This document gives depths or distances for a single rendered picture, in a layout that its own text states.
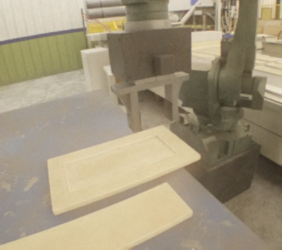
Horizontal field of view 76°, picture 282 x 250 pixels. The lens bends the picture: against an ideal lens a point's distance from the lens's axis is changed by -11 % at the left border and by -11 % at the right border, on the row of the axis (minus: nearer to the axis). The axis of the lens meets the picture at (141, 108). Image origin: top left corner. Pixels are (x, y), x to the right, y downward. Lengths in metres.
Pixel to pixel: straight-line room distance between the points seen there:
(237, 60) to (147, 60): 0.87
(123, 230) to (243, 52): 1.16
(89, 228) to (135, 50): 0.46
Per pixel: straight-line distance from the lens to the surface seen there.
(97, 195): 0.62
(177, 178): 0.66
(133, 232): 0.52
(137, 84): 0.60
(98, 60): 3.76
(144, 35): 0.55
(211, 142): 1.54
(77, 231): 0.56
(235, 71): 1.33
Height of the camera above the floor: 1.50
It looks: 24 degrees down
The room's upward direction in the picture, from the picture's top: 5 degrees counter-clockwise
